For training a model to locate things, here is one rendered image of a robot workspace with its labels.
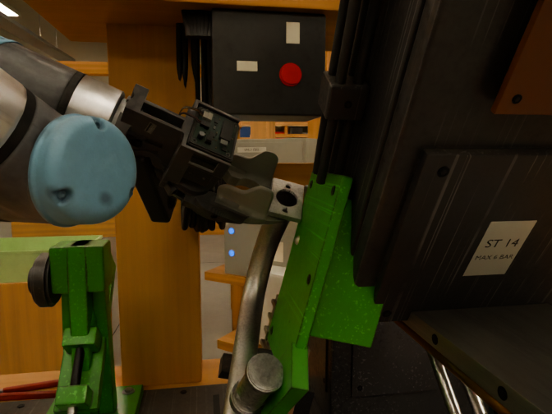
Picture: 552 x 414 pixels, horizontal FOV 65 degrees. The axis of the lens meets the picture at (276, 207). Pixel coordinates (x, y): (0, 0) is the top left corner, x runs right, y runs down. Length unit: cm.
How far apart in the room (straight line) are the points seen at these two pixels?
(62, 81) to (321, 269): 30
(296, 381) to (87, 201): 24
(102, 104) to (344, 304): 30
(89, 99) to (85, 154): 15
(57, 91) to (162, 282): 43
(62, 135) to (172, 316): 56
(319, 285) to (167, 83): 47
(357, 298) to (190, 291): 41
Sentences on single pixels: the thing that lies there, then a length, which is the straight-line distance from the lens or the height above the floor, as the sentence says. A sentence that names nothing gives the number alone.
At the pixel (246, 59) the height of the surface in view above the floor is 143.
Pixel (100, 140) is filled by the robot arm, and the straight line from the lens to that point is 31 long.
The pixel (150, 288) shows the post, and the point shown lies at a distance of 80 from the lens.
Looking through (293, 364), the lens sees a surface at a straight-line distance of 43.
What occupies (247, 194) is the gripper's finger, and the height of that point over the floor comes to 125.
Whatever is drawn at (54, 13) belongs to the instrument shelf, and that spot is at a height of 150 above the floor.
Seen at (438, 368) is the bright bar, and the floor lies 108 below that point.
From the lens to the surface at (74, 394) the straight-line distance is 65.
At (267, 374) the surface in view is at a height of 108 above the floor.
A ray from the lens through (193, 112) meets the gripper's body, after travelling 46.
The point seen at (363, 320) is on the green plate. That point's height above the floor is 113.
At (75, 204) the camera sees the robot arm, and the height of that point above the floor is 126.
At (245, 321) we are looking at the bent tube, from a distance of 56.
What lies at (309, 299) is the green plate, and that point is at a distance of 42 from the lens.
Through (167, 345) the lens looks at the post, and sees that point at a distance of 83.
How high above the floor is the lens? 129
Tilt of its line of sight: 7 degrees down
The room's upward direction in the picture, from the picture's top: straight up
